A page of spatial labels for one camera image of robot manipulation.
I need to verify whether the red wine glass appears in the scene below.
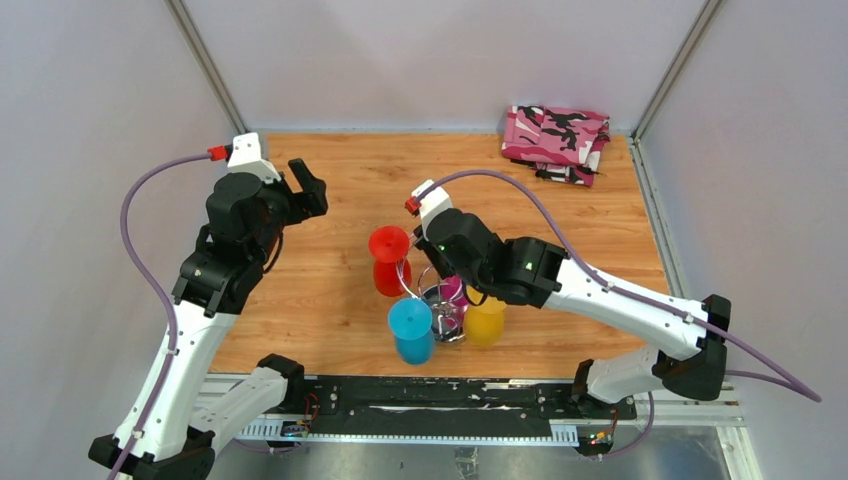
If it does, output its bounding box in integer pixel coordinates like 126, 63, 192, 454
368, 225, 411, 297

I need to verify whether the magenta wine glass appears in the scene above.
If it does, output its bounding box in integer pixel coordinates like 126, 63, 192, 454
439, 276, 468, 307

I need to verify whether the chrome wine glass rack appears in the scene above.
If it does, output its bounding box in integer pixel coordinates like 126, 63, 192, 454
402, 233, 468, 344

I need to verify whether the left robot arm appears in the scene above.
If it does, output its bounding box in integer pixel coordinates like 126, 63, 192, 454
88, 158, 328, 479

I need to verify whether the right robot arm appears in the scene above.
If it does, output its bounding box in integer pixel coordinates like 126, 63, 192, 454
422, 208, 731, 418

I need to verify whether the blue wine glass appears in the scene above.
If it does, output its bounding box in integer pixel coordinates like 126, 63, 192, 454
388, 298, 435, 365

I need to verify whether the yellow wine glass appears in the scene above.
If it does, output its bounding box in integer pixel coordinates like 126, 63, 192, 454
463, 286, 507, 347

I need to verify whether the pink camouflage cloth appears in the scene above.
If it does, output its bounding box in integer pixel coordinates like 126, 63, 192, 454
501, 105, 611, 187

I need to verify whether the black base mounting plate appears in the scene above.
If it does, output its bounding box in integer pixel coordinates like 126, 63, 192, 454
272, 375, 637, 439

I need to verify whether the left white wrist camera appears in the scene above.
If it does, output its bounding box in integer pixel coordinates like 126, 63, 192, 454
227, 132, 282, 184

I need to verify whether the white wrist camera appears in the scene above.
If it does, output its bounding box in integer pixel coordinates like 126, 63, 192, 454
227, 132, 282, 184
419, 187, 453, 230

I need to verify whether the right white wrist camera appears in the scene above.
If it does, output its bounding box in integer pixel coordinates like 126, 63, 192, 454
419, 187, 453, 230

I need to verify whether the aluminium frame rail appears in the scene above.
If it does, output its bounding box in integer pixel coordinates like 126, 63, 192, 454
119, 374, 763, 480

